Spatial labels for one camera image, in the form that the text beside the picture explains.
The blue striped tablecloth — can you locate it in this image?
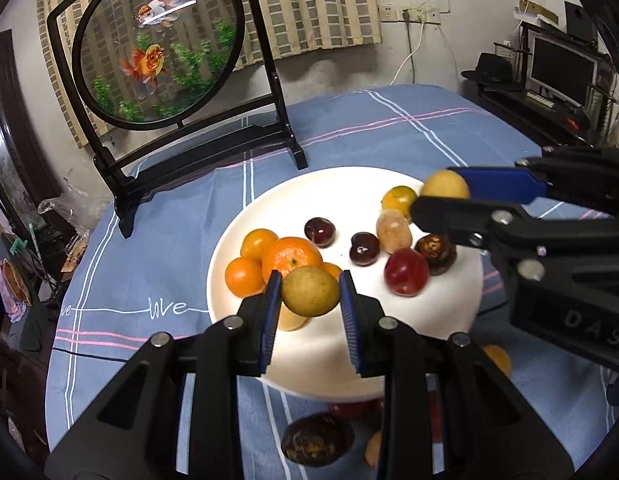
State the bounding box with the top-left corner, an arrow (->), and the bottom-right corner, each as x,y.
44,84 -> 615,480

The flat cardboard box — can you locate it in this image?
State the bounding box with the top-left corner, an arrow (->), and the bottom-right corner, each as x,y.
514,0 -> 560,24

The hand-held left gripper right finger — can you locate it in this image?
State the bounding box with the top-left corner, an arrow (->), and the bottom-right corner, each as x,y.
338,270 -> 575,480

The dark brown passion fruit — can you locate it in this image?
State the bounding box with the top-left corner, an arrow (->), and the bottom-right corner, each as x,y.
281,412 -> 355,468

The white power cable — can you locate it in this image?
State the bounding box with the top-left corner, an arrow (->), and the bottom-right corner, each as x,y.
391,21 -> 425,87

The black media stand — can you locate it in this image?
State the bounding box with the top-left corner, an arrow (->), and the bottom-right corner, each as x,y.
462,20 -> 619,148

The greenish orange kumquat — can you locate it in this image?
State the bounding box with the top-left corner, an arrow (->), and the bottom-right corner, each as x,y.
380,185 -> 420,221

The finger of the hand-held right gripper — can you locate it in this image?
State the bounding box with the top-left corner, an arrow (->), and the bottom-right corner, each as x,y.
447,146 -> 619,211
411,195 -> 619,281

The small yellow green longan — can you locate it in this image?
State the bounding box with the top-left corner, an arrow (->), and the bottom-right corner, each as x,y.
278,305 -> 313,332

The round goldfish screen black stand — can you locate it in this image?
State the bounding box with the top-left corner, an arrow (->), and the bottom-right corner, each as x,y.
47,0 -> 309,240

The white oval plate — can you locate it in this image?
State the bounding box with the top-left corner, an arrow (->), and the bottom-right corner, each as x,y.
206,166 -> 485,403

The orange tangerine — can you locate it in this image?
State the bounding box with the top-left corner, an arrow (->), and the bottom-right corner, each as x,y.
261,236 -> 323,286

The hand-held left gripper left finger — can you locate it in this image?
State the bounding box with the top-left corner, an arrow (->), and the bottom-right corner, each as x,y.
44,270 -> 284,480

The beige checked curtain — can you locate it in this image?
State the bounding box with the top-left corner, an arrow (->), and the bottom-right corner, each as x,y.
37,0 -> 383,148

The dark purple plum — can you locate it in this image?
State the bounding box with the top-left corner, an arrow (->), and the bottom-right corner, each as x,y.
304,217 -> 337,248
349,232 -> 381,267

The yellow green lemon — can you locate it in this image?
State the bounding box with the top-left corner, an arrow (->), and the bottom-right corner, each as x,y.
282,266 -> 340,317

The tan streaked jujube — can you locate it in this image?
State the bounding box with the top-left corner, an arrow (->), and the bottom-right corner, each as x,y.
376,208 -> 413,254

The black computer monitor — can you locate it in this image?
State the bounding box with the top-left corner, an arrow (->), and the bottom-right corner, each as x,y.
527,35 -> 600,108

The black hat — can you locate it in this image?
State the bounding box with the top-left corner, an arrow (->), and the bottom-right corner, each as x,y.
462,52 -> 523,92

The yellow apricot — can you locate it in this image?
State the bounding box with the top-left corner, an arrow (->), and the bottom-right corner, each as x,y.
420,170 -> 471,201

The black speaker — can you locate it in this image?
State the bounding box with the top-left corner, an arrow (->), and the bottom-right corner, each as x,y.
564,1 -> 597,43

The clear plastic bag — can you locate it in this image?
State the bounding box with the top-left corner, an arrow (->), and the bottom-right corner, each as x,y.
38,187 -> 113,241

